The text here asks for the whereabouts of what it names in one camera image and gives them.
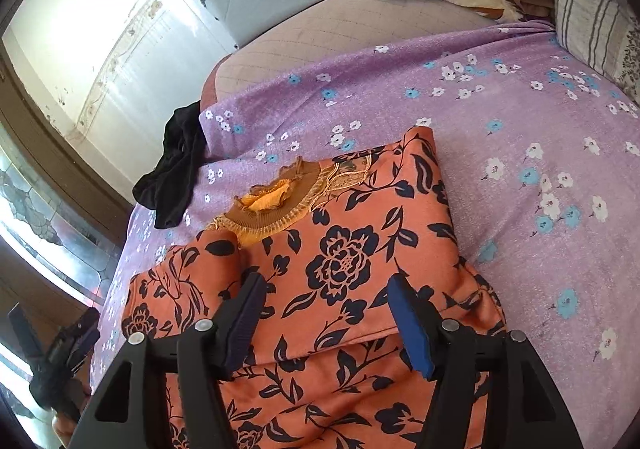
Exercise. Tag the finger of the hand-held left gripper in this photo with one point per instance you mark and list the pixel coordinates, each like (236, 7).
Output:
(25, 334)
(82, 334)

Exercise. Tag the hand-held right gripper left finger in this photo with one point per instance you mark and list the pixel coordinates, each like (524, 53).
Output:
(244, 324)

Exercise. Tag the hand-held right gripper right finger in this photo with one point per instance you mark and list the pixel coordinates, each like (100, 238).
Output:
(412, 329)

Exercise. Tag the orange floral garment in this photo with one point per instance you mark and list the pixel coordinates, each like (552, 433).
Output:
(350, 254)

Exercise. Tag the patterned glass door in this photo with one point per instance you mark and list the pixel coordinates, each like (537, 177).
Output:
(45, 224)

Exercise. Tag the black cloth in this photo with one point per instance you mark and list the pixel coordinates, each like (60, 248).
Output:
(172, 169)

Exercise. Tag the purple floral bedsheet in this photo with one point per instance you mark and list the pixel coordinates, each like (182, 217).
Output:
(525, 129)

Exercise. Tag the pink quilted mattress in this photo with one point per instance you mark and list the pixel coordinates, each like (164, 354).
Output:
(310, 36)

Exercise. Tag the striped pillow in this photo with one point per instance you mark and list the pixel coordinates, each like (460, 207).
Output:
(595, 14)

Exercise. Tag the dark wooden door frame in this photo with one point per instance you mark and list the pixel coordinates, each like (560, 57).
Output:
(60, 149)

